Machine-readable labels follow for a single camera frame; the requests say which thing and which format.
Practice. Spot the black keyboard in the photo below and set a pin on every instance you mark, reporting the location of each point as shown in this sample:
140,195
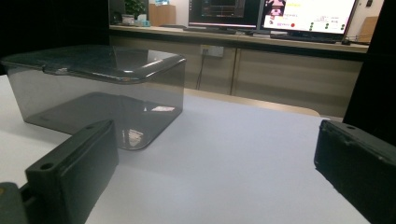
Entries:
303,38
208,30

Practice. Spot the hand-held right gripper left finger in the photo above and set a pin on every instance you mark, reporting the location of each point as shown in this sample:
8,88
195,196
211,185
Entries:
77,174

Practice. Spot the bright-screen computer monitor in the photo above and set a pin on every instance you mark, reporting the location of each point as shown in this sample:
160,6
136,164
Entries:
311,15

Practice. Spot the small cardboard box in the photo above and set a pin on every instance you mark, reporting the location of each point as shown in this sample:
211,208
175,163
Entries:
368,29

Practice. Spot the black curtain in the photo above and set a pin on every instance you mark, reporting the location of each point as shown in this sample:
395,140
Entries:
376,77

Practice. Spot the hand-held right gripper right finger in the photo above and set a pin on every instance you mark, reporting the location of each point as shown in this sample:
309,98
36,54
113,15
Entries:
361,168

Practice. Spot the white container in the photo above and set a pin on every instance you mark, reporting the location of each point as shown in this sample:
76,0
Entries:
127,19

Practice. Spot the white wall socket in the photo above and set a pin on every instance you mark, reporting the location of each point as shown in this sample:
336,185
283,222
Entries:
212,51

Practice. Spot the tall cardboard box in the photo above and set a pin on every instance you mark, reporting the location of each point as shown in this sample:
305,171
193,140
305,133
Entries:
162,15

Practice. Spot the black computer mouse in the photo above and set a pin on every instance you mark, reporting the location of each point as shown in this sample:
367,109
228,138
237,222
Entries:
345,41

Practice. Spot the long wooden desk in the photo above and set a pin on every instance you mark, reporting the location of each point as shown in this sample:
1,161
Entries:
280,74

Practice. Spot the green potted plant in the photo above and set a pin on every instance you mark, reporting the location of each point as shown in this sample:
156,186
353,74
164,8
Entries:
135,6

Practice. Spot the transparent grey lidded storage box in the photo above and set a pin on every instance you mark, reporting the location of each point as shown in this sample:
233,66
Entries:
93,102

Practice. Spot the dark-screen computer monitor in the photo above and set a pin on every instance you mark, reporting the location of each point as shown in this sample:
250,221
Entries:
224,12

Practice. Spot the small teal box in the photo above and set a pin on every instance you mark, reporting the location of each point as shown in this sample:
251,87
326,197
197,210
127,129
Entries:
144,21

